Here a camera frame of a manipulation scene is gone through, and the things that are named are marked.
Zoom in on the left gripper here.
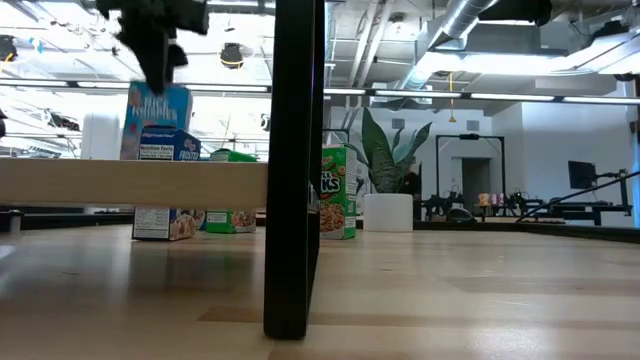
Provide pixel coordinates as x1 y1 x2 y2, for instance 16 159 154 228
95 0 210 96

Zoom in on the Frosted Flakes cereal box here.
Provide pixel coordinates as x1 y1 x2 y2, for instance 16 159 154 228
132 124 202 242

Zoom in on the Apple Jacks cereal box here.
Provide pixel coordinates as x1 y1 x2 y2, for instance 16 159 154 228
205 147 259 235
319 144 359 241

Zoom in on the light wooden shelf board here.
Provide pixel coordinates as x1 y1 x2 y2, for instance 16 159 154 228
0 158 270 209

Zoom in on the black shelf side panel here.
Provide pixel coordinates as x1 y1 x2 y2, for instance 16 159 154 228
263 0 326 340

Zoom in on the round black ceiling lamp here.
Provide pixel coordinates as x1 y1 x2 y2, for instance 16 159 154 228
0 34 19 64
219 42 246 70

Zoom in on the green snake plant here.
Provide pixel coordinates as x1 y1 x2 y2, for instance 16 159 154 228
347 107 434 195

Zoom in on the linear ceiling light strip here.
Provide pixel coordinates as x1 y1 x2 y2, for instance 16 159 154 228
0 78 640 105

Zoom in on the white plant pot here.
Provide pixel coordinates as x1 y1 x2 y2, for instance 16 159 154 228
363 193 415 233

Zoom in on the black monitor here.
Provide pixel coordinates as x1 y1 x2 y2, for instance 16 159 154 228
567 160 598 191

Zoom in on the black background desk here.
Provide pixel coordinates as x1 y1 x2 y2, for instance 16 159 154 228
537 199 634 227

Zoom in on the yellow hanging cord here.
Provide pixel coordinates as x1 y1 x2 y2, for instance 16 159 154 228
447 72 457 124

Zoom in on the black background gantry frame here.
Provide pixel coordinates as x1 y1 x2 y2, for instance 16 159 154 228
434 133 506 221

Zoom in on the thin black cable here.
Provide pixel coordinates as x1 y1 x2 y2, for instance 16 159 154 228
514 169 640 224

